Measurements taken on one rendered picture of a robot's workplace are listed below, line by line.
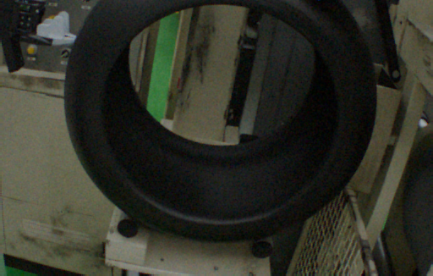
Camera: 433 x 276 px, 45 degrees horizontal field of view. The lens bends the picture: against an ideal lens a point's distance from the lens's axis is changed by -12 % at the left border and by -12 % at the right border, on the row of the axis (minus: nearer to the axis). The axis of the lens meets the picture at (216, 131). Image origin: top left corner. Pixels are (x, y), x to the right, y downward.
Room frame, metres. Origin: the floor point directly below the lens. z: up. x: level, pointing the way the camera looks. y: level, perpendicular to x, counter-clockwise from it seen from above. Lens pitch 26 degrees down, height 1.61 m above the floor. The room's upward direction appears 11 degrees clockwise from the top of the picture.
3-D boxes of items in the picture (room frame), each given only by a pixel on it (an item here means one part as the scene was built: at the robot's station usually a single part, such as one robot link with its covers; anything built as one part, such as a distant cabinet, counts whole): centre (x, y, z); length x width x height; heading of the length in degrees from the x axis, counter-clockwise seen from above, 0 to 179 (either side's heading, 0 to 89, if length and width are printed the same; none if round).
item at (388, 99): (1.37, -0.35, 1.05); 0.20 x 0.15 x 0.30; 4
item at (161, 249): (1.13, 0.01, 0.80); 0.37 x 0.36 x 0.02; 94
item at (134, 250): (1.12, 0.15, 0.83); 0.36 x 0.09 x 0.06; 4
